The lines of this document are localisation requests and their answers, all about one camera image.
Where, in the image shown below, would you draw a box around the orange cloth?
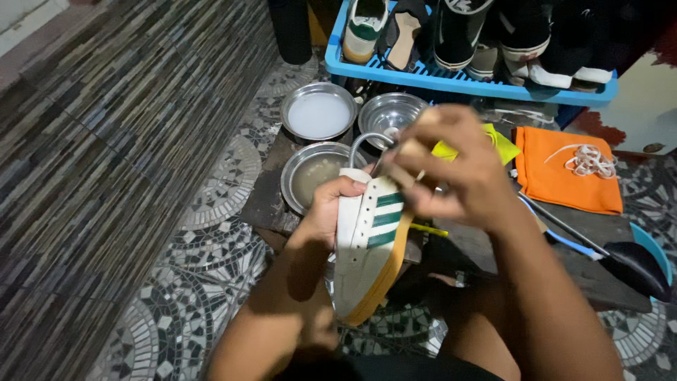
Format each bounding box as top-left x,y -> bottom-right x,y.
514,126 -> 624,216

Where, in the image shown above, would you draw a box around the blue and white toothbrush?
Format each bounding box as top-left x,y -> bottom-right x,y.
520,198 -> 605,261

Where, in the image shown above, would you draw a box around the flexible metal hose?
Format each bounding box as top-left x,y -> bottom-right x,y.
347,132 -> 397,170

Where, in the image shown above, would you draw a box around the person's left hand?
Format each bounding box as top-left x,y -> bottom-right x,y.
299,176 -> 369,250

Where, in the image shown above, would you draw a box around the person's black shorts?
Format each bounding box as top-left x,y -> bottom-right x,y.
272,352 -> 506,381

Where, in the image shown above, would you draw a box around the empty metal bowl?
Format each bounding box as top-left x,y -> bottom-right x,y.
359,92 -> 430,150

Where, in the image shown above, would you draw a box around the metal bowl with murky water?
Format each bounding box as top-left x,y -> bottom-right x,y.
280,142 -> 369,217

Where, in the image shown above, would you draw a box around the person's right hand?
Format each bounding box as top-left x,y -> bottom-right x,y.
389,104 -> 522,231

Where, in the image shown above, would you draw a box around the blue rack of shoes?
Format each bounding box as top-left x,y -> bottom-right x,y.
324,0 -> 620,107

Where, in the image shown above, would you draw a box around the white sneaker with green stripes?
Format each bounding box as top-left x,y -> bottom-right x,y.
332,168 -> 420,327

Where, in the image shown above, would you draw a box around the metal bowl with white liquid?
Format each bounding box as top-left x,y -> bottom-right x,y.
280,82 -> 359,143

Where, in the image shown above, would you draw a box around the wooden brush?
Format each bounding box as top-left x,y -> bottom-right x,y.
394,107 -> 444,185

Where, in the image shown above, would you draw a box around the yellow toothbrush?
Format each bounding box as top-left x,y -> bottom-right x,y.
409,222 -> 450,238

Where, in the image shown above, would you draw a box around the white shoelaces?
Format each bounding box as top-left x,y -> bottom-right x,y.
544,143 -> 619,180

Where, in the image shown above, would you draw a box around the yellow cloth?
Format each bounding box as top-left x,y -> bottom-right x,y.
431,123 -> 522,166

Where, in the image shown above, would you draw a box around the black cylindrical container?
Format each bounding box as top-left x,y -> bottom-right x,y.
267,0 -> 313,66

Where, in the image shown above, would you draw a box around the blue plastic basin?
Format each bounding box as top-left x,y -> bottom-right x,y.
629,222 -> 674,289

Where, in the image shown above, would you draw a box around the black long-handled brush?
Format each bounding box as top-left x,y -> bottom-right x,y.
517,190 -> 673,303

